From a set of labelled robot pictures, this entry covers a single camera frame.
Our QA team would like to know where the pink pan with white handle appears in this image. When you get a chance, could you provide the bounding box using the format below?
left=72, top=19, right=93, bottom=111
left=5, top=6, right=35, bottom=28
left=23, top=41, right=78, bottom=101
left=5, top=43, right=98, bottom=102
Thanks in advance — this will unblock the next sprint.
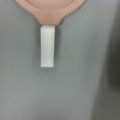
left=16, top=0, right=85, bottom=68

